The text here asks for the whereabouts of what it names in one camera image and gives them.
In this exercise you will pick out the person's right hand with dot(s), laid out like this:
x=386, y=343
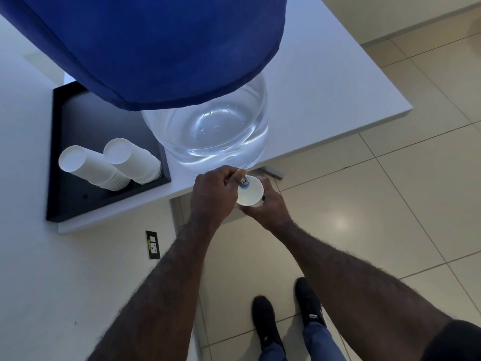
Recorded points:
x=272, y=212

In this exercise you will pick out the person's left hand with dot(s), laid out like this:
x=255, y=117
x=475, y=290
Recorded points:
x=212, y=195

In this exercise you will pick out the person's right thumb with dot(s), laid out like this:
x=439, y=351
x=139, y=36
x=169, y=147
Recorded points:
x=250, y=210

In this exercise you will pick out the person's left fingers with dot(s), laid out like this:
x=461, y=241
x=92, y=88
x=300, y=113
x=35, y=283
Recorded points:
x=233, y=172

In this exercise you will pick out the small blue dispenser tap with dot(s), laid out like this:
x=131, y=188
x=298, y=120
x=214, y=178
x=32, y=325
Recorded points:
x=243, y=180

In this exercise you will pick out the white paper cup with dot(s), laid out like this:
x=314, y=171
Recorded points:
x=249, y=191

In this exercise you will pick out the person's right forearm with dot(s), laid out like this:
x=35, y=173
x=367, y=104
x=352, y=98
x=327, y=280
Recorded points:
x=357, y=293

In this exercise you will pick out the person's left forearm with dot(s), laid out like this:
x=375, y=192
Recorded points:
x=161, y=296

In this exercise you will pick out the clear water jug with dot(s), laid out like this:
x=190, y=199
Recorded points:
x=210, y=127

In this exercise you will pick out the stack of white cups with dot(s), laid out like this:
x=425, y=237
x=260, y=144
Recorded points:
x=133, y=159
x=94, y=169

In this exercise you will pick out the person's right black shoe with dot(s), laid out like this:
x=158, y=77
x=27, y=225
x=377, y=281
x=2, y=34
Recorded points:
x=309, y=300

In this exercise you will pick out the person's black shoe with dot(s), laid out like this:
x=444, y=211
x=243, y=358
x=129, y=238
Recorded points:
x=309, y=300
x=266, y=321

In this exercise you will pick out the person's left black shoe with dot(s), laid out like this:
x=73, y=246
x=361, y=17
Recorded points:
x=266, y=321

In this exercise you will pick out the person's left jeans leg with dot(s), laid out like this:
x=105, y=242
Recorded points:
x=273, y=353

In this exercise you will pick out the person's jeans leg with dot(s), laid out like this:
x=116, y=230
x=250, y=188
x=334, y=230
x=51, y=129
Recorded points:
x=273, y=353
x=323, y=344

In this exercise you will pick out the black tray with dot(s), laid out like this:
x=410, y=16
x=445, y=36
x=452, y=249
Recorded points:
x=94, y=124

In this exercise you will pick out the blue cloth bottle cover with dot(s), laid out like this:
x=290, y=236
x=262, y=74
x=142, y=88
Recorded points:
x=150, y=45

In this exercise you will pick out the person's right jeans leg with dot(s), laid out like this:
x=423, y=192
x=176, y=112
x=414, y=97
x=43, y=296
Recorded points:
x=323, y=344

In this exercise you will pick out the black shirt sleeve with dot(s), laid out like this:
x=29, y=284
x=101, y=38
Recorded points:
x=456, y=344

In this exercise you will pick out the black wall socket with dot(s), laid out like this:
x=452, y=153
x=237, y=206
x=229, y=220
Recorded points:
x=153, y=245

